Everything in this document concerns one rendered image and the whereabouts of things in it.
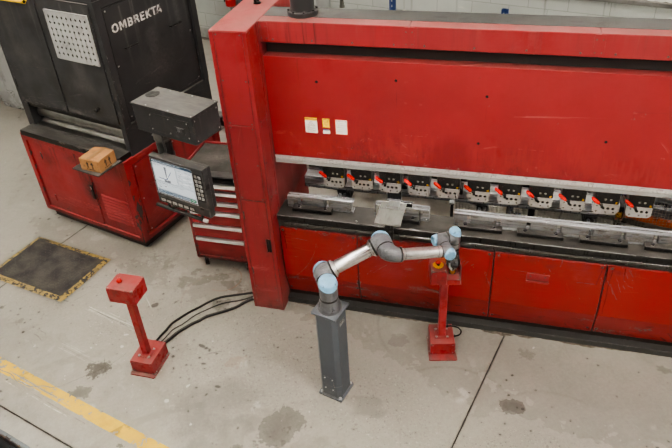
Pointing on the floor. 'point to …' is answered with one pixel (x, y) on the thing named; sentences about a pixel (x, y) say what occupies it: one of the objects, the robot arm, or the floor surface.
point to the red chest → (217, 248)
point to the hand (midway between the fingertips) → (452, 270)
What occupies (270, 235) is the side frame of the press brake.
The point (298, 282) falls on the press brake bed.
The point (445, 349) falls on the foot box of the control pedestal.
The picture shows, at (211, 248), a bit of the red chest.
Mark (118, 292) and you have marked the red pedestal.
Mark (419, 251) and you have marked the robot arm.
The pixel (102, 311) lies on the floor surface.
